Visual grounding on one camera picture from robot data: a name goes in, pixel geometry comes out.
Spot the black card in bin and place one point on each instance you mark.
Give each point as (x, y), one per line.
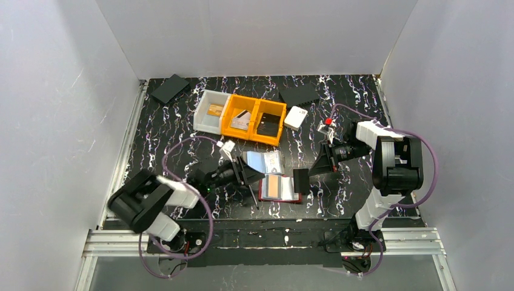
(268, 125)

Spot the black yellow screwdriver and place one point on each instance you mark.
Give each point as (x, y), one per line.
(254, 198)

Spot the silver VIP card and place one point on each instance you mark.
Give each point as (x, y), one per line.
(241, 120)

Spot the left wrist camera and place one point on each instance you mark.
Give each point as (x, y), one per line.
(225, 149)

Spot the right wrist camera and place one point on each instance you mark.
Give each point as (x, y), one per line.
(327, 128)

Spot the yellow bin with black card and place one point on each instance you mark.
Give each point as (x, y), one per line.
(271, 107)

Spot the dark card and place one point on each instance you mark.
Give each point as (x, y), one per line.
(301, 181)

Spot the gold card in red holder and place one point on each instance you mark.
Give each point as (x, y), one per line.
(273, 187)

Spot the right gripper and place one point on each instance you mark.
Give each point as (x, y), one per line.
(326, 156)

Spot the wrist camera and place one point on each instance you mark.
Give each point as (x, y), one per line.
(327, 128)
(225, 149)

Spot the black flat box right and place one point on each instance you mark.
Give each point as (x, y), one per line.
(299, 96)

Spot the white plastic bin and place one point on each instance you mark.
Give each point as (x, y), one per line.
(203, 122)

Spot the black flat box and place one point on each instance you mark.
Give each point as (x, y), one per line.
(170, 89)
(299, 96)

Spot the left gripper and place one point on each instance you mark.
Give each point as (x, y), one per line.
(241, 171)

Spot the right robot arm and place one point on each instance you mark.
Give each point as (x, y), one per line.
(397, 170)

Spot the gold card in white bin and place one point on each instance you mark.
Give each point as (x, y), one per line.
(215, 110)

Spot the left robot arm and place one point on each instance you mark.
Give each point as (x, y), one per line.
(140, 201)

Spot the black flat box left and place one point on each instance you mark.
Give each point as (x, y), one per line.
(170, 89)

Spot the aluminium table rail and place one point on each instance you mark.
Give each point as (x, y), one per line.
(88, 263)

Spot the white small box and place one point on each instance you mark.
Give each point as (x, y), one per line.
(295, 117)

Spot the red card holder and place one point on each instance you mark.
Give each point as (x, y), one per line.
(286, 194)

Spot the yellow bin with silver card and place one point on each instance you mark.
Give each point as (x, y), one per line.
(236, 105)

